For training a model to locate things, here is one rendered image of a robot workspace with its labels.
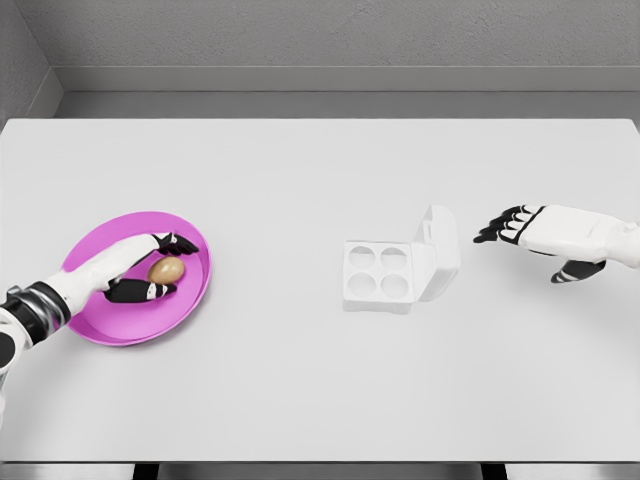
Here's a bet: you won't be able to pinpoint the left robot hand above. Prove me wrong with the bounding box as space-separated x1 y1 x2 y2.
74 231 200 304

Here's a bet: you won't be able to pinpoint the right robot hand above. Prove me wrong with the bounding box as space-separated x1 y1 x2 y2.
472 204 624 285

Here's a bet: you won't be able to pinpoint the brown egg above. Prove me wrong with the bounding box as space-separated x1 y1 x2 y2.
147 256 186 286

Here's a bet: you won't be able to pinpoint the white egg box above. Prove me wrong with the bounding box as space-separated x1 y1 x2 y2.
341 203 461 318

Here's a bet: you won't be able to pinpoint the pink round plate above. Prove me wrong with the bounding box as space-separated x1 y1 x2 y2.
59 211 213 347

